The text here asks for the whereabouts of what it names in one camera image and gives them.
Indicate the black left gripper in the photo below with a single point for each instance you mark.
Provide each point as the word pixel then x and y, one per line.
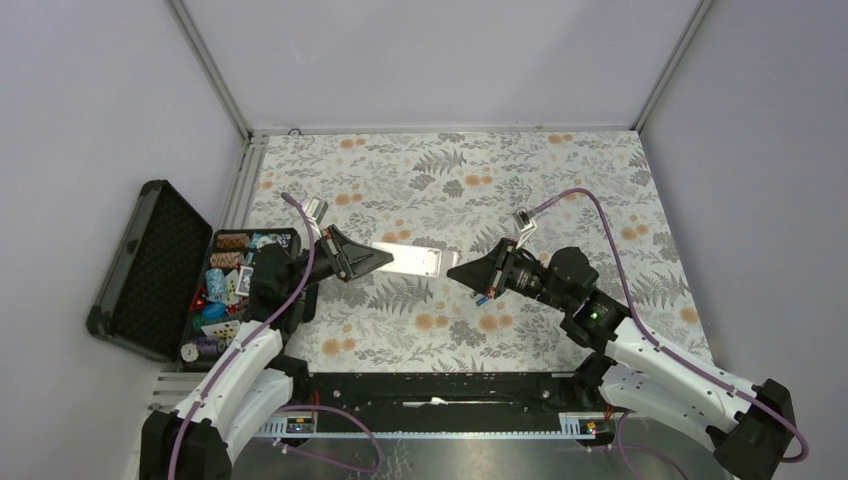
pixel 354 259

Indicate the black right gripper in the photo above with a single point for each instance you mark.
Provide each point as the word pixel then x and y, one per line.
pixel 490 274

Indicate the white remote control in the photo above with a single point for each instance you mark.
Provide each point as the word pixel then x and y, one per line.
pixel 417 260

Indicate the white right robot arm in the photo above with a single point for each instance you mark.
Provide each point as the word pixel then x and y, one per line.
pixel 746 426

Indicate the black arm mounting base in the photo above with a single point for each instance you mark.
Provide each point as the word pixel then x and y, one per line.
pixel 448 403

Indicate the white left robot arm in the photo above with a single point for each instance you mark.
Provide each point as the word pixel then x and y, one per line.
pixel 204 434

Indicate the floral table mat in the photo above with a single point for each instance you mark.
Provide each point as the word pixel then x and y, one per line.
pixel 458 192

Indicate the playing card deck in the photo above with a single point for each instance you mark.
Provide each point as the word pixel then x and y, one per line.
pixel 243 283

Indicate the black poker chip case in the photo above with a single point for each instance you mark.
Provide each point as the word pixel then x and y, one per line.
pixel 152 299

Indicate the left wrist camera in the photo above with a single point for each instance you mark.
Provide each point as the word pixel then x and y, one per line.
pixel 316 209

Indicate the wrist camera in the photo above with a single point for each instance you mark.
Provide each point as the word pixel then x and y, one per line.
pixel 316 209
pixel 525 224

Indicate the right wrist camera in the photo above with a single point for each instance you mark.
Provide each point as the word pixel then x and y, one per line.
pixel 525 224

